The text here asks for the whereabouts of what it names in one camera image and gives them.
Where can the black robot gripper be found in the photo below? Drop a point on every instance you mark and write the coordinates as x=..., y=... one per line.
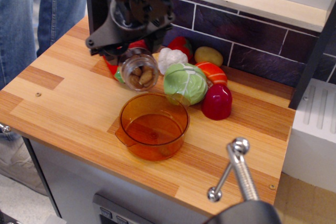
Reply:
x=115, y=24

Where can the clear almond jar red label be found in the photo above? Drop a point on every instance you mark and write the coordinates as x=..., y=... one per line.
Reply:
x=138, y=69

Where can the orange transparent plastic pot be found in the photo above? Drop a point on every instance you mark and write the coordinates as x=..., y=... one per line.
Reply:
x=153, y=126

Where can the red green toy strawberry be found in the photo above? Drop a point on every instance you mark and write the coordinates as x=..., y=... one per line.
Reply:
x=114, y=70

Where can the person in blue jeans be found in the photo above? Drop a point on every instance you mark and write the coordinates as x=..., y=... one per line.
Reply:
x=20, y=43

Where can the white toy garlic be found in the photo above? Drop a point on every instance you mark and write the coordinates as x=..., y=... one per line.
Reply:
x=168, y=57

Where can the red toy bell pepper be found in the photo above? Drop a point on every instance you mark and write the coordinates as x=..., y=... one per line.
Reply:
x=181, y=43

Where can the yellow toy potato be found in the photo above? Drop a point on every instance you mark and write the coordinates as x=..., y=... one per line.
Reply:
x=209, y=54

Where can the green toy cabbage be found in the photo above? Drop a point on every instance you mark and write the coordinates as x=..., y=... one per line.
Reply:
x=187, y=80

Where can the orange toy salmon piece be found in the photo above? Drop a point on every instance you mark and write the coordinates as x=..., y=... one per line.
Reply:
x=214, y=74

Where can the dark red toy cup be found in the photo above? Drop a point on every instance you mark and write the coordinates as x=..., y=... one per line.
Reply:
x=217, y=104

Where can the small silver knob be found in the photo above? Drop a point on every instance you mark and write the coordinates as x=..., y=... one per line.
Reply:
x=5, y=128

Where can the grey control panel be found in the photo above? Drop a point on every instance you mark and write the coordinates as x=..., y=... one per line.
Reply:
x=107, y=211

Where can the black metal post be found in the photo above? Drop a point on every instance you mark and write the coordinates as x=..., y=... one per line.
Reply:
x=314, y=57

